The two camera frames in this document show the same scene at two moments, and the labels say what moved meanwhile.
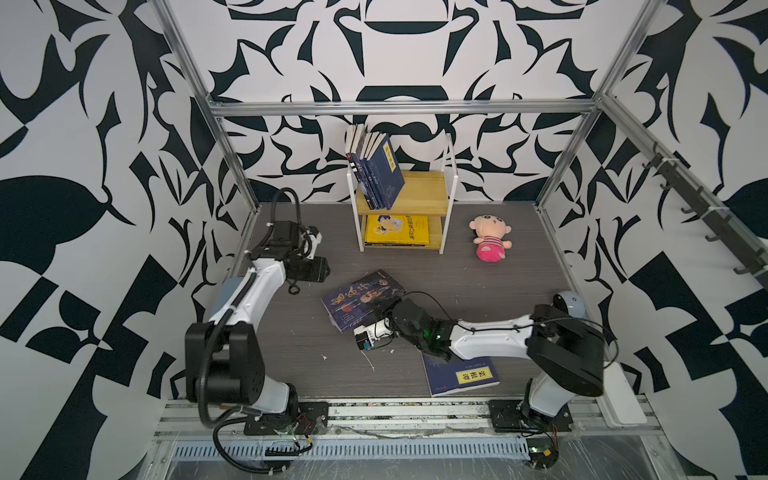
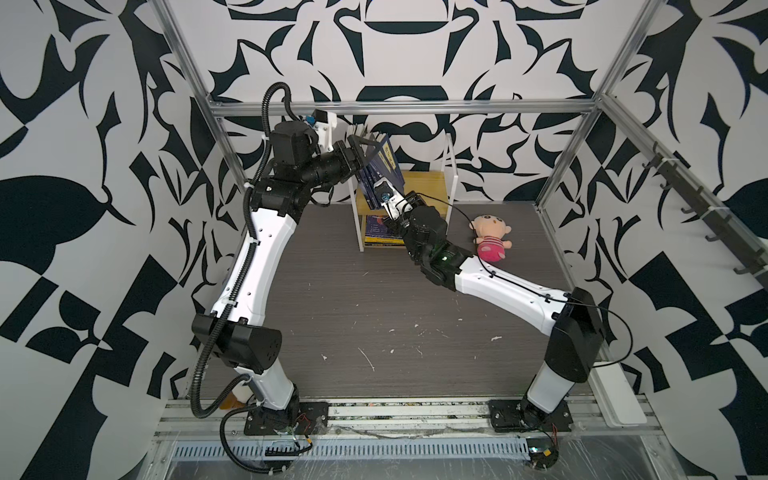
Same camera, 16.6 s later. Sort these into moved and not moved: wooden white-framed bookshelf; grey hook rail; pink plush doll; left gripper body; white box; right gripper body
Moved: right gripper body; left gripper body
Not moved: wooden white-framed bookshelf; pink plush doll; white box; grey hook rail
